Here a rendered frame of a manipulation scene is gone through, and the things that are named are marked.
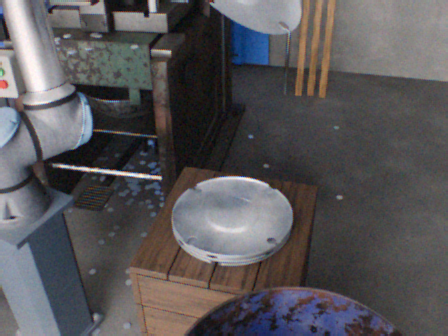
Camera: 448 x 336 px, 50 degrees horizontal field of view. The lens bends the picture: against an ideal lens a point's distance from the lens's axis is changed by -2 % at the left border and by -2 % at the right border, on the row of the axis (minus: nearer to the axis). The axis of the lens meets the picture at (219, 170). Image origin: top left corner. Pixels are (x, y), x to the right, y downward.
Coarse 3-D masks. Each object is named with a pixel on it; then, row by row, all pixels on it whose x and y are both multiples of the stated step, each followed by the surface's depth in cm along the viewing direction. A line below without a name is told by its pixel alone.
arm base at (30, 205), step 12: (24, 180) 102; (36, 180) 107; (0, 192) 100; (12, 192) 101; (24, 192) 103; (36, 192) 106; (0, 204) 101; (12, 204) 102; (24, 204) 103; (36, 204) 105; (48, 204) 110; (0, 216) 102; (12, 216) 104; (24, 216) 104; (36, 216) 106; (0, 228) 104; (12, 228) 104
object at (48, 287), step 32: (32, 224) 105; (64, 224) 114; (0, 256) 109; (32, 256) 107; (64, 256) 117; (32, 288) 112; (64, 288) 120; (32, 320) 121; (64, 320) 124; (96, 320) 137
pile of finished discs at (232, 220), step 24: (192, 192) 125; (216, 192) 125; (240, 192) 125; (264, 192) 126; (192, 216) 118; (216, 216) 117; (240, 216) 116; (264, 216) 117; (288, 216) 117; (192, 240) 112; (216, 240) 111; (240, 240) 111; (264, 240) 110; (240, 264) 108
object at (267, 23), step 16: (224, 0) 93; (240, 0) 90; (256, 0) 87; (272, 0) 83; (288, 0) 80; (240, 16) 95; (256, 16) 91; (272, 16) 88; (288, 16) 84; (272, 32) 93; (288, 32) 89
